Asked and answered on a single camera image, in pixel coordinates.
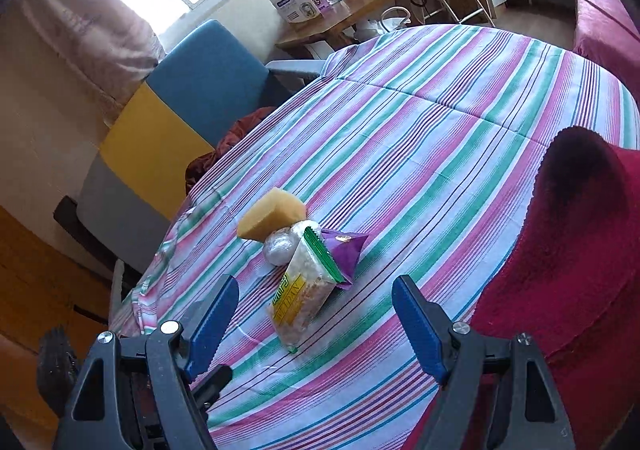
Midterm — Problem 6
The purple snack packet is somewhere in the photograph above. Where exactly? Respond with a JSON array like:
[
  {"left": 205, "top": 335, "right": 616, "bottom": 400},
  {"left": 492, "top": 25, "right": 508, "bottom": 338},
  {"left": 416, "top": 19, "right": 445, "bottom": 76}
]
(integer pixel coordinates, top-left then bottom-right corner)
[{"left": 320, "top": 227, "right": 371, "bottom": 282}]

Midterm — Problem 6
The pale patterned curtain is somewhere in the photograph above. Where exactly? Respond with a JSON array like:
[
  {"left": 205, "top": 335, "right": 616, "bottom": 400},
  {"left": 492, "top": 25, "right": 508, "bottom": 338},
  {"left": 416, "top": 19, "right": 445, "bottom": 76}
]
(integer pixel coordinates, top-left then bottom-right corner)
[{"left": 15, "top": 0, "right": 166, "bottom": 106}]

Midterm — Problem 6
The yellow sponge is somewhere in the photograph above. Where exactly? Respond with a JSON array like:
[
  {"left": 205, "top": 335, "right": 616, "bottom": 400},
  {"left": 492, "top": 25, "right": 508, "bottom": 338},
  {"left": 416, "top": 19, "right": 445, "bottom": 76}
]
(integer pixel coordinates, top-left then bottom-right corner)
[{"left": 236, "top": 187, "right": 307, "bottom": 242}]

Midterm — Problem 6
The striped pink green bedsheet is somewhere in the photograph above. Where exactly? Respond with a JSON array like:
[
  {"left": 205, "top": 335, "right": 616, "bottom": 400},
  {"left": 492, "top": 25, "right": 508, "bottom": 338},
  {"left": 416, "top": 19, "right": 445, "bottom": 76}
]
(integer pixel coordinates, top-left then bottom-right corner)
[{"left": 107, "top": 22, "right": 640, "bottom": 450}]

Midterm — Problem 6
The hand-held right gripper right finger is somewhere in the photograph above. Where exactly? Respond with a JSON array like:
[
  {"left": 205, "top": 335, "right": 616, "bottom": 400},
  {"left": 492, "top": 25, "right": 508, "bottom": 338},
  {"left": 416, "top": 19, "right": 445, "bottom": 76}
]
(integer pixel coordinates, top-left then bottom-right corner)
[{"left": 391, "top": 274, "right": 578, "bottom": 450}]

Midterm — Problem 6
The clear silver ball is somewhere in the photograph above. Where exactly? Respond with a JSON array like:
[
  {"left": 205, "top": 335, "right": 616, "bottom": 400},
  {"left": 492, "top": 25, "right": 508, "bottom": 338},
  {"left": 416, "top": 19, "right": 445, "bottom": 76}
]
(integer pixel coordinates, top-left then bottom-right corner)
[{"left": 262, "top": 225, "right": 301, "bottom": 266}]

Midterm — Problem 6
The white appliance with cable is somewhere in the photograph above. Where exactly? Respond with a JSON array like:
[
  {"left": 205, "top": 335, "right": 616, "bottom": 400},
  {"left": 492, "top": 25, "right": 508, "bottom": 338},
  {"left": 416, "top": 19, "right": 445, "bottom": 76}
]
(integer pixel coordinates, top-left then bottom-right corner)
[{"left": 354, "top": 7, "right": 413, "bottom": 40}]

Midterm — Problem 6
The red covered sofa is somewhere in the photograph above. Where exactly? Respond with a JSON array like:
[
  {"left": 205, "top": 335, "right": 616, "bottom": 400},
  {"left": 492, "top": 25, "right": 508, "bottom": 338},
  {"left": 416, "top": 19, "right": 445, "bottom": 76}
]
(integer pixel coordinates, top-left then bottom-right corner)
[{"left": 570, "top": 0, "right": 640, "bottom": 101}]

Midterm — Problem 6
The white carton with blue print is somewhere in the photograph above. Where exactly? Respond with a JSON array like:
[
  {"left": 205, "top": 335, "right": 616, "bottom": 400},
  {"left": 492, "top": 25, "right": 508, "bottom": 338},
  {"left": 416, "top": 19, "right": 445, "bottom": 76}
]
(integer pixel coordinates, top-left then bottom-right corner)
[{"left": 265, "top": 0, "right": 323, "bottom": 24}]

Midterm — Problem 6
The clear rice cracker packet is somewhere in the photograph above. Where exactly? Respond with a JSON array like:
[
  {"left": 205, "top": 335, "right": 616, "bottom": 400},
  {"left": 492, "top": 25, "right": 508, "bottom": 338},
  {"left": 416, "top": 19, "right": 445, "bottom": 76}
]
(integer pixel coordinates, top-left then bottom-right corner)
[{"left": 267, "top": 225, "right": 353, "bottom": 355}]

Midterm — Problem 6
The blue yellow grey cushioned chair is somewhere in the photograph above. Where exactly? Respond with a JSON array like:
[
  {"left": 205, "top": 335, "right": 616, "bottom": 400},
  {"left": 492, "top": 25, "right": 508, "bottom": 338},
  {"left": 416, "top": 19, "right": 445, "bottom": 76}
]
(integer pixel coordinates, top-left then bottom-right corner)
[{"left": 52, "top": 20, "right": 331, "bottom": 331}]

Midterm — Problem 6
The red blanket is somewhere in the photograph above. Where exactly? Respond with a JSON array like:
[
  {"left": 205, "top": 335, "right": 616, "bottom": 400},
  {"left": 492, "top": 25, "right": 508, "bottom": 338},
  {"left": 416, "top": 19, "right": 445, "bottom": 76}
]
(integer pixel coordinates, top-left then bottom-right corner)
[{"left": 400, "top": 126, "right": 640, "bottom": 450}]

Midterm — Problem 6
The wooden desk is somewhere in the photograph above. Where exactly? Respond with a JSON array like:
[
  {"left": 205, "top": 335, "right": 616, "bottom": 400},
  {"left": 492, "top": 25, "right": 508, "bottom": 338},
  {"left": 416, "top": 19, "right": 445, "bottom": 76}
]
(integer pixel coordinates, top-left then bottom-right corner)
[{"left": 275, "top": 0, "right": 415, "bottom": 51}]

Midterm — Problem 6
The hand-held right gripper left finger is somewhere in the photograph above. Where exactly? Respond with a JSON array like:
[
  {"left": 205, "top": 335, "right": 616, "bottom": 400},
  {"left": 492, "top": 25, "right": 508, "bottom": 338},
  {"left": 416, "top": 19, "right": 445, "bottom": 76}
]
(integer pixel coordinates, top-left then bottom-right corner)
[{"left": 52, "top": 274, "right": 241, "bottom": 450}]

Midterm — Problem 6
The dark red garment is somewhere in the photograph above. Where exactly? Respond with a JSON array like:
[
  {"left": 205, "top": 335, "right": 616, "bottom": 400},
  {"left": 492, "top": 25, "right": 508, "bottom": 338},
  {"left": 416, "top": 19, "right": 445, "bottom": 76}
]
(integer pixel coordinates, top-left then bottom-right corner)
[{"left": 185, "top": 106, "right": 276, "bottom": 196}]

